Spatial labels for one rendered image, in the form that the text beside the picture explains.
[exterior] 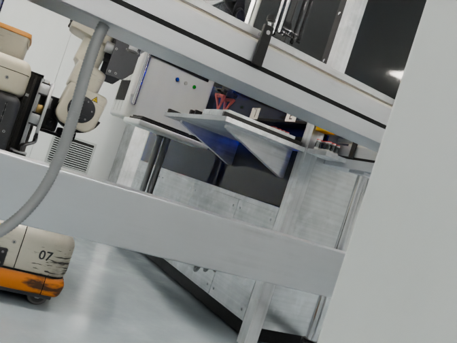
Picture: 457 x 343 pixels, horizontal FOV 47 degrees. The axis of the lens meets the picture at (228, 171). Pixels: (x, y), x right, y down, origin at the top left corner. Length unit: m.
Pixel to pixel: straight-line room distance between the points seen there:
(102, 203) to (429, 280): 0.68
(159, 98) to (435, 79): 2.43
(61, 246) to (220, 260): 0.88
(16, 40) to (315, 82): 1.24
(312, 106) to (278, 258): 0.37
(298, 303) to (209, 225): 1.29
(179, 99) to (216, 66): 1.96
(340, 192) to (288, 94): 1.24
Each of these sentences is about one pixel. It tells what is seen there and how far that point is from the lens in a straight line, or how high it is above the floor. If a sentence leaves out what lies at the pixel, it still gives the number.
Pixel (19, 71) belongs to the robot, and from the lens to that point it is 1.95.
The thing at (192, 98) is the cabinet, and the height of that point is 1.04.
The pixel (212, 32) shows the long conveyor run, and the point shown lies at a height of 0.91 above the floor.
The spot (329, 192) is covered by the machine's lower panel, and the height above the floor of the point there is 0.73.
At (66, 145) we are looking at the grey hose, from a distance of 1.04.
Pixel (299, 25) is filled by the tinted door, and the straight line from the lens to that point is 2.72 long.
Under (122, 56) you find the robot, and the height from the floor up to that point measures 0.97.
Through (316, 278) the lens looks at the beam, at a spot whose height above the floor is 0.47.
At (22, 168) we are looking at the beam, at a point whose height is 0.53.
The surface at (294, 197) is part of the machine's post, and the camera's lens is 2.25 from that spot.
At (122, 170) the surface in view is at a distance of 7.24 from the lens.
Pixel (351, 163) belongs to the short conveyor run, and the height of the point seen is 0.86.
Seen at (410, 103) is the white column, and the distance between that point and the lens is 0.69.
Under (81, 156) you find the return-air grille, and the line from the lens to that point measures 7.56.
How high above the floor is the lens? 0.62
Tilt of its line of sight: 2 degrees up
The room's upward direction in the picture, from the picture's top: 18 degrees clockwise
